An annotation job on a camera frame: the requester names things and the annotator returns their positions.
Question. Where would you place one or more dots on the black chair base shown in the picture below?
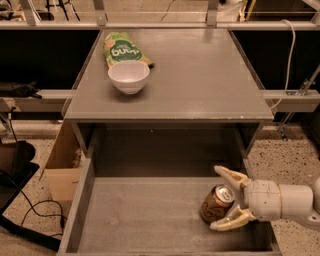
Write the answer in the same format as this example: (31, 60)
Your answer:
(16, 169)

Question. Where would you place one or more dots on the cardboard box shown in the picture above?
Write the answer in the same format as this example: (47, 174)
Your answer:
(62, 170)

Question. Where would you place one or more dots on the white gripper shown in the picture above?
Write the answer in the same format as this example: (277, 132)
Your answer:
(264, 199)

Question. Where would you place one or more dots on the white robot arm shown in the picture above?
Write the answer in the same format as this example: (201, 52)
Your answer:
(300, 203)

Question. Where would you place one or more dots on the open grey top drawer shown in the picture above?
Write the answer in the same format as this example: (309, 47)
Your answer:
(140, 193)

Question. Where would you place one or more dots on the grey cabinet with top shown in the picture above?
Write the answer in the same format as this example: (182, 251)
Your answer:
(198, 91)

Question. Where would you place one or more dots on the metal railing frame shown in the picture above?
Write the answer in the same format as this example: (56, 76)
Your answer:
(223, 14)

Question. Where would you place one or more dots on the green chip bag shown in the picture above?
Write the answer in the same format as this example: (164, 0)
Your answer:
(119, 46)

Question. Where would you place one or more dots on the white bowl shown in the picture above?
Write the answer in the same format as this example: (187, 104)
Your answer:
(129, 76)

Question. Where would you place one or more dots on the orange soda can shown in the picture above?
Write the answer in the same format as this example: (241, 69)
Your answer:
(217, 203)

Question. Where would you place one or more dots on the black cloth on ledge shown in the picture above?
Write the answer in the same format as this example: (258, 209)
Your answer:
(19, 90)

